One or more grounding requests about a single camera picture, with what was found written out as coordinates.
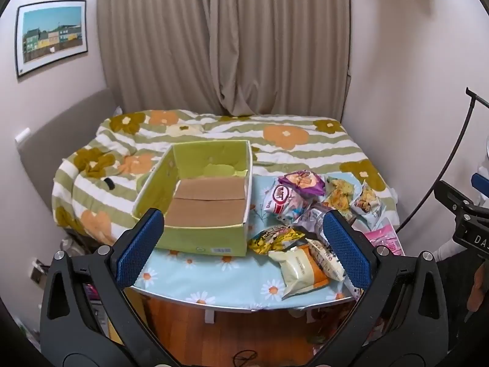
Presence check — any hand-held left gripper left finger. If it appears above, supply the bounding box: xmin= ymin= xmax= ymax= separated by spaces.
xmin=40 ymin=208 xmax=180 ymax=367

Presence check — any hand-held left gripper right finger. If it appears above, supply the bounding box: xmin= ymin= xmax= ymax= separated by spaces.
xmin=306 ymin=209 xmax=448 ymax=367

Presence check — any white striped snack packet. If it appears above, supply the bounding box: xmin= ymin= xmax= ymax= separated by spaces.
xmin=306 ymin=239 xmax=346 ymax=281

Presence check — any silver snack packet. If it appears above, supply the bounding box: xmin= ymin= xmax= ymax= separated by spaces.
xmin=294 ymin=204 xmax=333 ymax=241

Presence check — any cream orange snack packet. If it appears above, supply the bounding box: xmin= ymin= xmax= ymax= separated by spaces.
xmin=267 ymin=244 xmax=330 ymax=301

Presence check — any gold black snack packet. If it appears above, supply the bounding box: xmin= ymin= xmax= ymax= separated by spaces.
xmin=248 ymin=226 xmax=306 ymax=256

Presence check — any green cardboard box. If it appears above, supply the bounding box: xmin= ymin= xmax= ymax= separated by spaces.
xmin=132 ymin=140 xmax=253 ymax=257

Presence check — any white pink snack packet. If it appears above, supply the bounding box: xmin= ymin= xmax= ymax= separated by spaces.
xmin=263 ymin=181 xmax=312 ymax=224

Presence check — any person's right hand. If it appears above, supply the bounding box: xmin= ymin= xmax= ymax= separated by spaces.
xmin=469 ymin=264 xmax=489 ymax=312

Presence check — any black curved stand rod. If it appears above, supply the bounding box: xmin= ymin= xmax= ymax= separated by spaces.
xmin=395 ymin=87 xmax=489 ymax=234

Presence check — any clear brown snack bag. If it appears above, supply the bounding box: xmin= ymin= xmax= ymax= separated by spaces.
xmin=349 ymin=183 xmax=384 ymax=218

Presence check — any yellow green chips packet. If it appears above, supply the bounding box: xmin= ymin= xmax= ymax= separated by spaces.
xmin=324 ymin=176 xmax=363 ymax=212

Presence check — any purple snack packet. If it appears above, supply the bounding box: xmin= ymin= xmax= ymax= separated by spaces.
xmin=277 ymin=171 xmax=326 ymax=201

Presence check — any floral striped blanket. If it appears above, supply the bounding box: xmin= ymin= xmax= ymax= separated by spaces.
xmin=51 ymin=109 xmax=400 ymax=245

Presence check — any beige curtain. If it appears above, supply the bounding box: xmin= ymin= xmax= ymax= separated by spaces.
xmin=95 ymin=0 xmax=352 ymax=119

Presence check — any black floor cable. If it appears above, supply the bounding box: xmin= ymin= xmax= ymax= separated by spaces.
xmin=233 ymin=350 xmax=259 ymax=367

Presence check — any framed wall picture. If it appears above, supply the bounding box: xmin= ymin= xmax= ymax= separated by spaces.
xmin=15 ymin=0 xmax=89 ymax=79

